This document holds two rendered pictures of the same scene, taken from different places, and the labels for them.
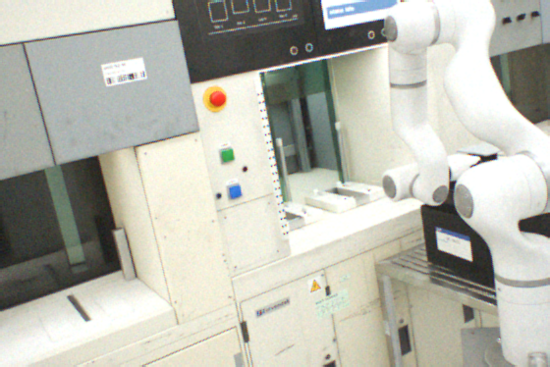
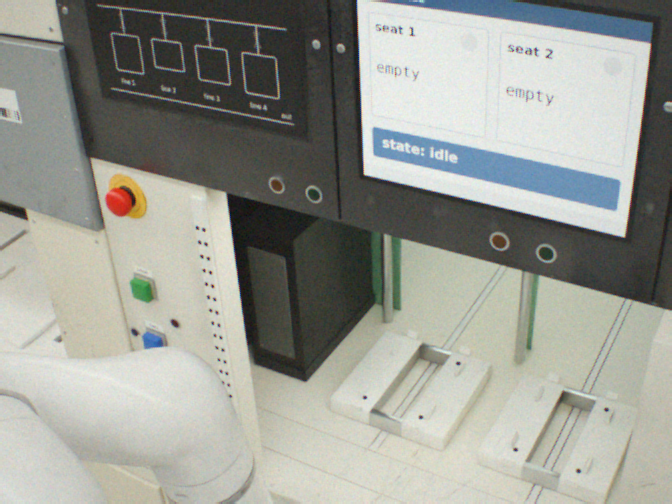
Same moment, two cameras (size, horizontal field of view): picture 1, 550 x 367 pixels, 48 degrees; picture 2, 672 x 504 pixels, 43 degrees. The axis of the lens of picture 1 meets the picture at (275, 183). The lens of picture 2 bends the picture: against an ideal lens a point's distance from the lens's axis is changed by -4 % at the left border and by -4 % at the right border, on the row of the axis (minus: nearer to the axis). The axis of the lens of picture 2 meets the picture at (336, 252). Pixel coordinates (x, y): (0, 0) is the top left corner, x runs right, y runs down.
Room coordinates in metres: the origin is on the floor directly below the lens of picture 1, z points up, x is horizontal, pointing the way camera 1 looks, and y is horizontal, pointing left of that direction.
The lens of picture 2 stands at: (1.33, -0.91, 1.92)
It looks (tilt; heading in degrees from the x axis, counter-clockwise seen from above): 34 degrees down; 60
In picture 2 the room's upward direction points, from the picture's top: 3 degrees counter-clockwise
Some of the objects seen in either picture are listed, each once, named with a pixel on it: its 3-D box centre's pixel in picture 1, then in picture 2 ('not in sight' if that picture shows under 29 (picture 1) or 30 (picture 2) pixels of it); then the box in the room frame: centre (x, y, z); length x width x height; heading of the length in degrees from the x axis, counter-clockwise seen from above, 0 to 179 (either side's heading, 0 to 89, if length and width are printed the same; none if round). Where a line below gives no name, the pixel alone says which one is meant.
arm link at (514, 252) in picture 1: (507, 220); not in sight; (1.11, -0.42, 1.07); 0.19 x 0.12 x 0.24; 103
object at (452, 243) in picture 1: (492, 230); not in sight; (1.63, -0.58, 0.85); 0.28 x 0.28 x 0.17; 22
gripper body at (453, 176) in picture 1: (454, 167); not in sight; (1.59, -0.48, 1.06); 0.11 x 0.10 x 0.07; 112
